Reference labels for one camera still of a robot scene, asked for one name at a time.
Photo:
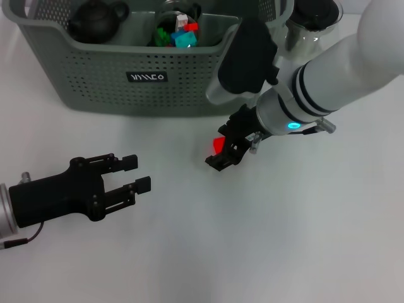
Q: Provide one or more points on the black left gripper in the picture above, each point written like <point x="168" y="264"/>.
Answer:
<point x="53" y="199"/>

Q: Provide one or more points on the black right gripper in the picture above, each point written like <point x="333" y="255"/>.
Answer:
<point x="244" y="132"/>

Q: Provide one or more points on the red wedge toy block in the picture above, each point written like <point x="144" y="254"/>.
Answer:
<point x="217" y="144"/>

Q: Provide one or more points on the teal square toy block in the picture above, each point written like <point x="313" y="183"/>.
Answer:
<point x="187" y="39"/>

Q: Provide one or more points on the green toy brick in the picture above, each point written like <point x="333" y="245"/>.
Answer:
<point x="162" y="41"/>
<point x="162" y="32"/>

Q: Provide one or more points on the white toy brick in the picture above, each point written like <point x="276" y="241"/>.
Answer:
<point x="181" y="21"/>

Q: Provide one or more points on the glass teacup black base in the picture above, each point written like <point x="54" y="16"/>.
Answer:
<point x="196" y="9"/>
<point x="167" y="22"/>

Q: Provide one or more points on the grey perforated storage basket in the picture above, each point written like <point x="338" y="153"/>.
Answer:
<point x="142" y="94"/>

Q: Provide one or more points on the black ceramic teapot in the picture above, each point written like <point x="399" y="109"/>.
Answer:
<point x="94" y="22"/>

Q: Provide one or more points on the glass teapot black lid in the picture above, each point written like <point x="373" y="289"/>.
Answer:
<point x="315" y="14"/>

